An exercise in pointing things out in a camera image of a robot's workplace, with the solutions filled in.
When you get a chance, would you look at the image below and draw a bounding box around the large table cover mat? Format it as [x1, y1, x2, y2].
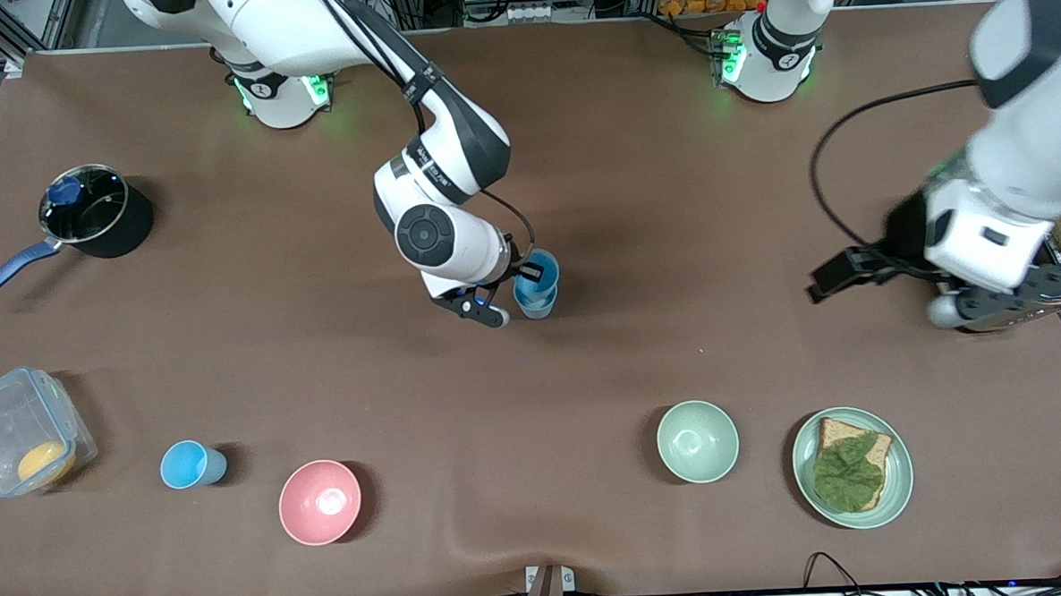
[0, 0, 1061, 596]

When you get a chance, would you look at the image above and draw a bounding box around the clear plastic storage container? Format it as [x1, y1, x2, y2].
[0, 362, 101, 498]

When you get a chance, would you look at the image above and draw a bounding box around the orange round food piece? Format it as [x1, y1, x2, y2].
[16, 440, 75, 485]

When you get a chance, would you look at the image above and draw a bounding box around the aluminium frame profile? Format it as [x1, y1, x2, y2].
[0, 0, 83, 79]

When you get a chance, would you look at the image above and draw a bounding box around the blue plastic cup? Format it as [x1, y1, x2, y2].
[159, 438, 230, 490]
[513, 248, 562, 302]

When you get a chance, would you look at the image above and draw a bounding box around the brown bread slice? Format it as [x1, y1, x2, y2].
[813, 414, 897, 514]

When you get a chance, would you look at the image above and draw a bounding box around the black pot blue handle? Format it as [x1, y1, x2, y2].
[0, 160, 159, 307]

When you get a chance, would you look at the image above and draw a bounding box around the pink bowl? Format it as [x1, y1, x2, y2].
[276, 458, 365, 549]

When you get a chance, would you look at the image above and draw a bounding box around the pale green bowl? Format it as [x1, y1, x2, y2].
[654, 398, 743, 487]

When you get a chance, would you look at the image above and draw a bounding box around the green lettuce leaf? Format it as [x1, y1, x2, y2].
[811, 433, 887, 507]

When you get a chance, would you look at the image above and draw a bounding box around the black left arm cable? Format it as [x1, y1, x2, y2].
[805, 79, 988, 252]

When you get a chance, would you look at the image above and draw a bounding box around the pale green plate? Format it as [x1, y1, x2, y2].
[789, 404, 917, 532]

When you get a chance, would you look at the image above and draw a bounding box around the black looped floor cable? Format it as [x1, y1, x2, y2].
[800, 549, 869, 593]

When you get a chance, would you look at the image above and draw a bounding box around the metal table edge bracket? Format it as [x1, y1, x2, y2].
[517, 562, 577, 596]

